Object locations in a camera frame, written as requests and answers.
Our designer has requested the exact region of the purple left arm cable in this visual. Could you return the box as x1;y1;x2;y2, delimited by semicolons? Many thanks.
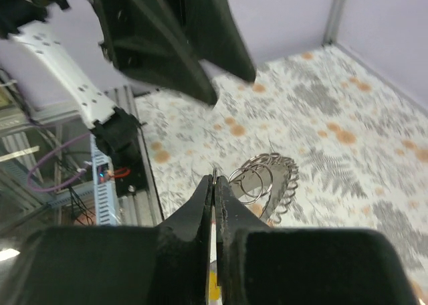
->
26;132;94;194

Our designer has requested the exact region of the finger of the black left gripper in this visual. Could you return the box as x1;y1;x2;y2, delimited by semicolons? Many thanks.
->
95;0;218;106
166;0;256;83

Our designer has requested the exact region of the metal key organizer ring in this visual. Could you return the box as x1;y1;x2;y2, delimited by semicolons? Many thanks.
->
209;152;300;229

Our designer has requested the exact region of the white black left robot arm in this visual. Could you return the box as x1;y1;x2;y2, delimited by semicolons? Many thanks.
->
1;0;256;192

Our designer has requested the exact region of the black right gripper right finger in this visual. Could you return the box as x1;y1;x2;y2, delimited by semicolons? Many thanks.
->
213;177;418;304

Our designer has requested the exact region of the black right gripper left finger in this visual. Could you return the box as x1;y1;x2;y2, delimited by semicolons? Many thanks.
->
1;175;213;304

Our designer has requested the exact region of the floral tablecloth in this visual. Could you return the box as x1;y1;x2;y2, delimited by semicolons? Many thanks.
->
136;47;427;304

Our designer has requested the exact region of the yellow key tag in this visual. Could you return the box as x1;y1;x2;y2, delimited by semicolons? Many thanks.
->
208;270;222;305

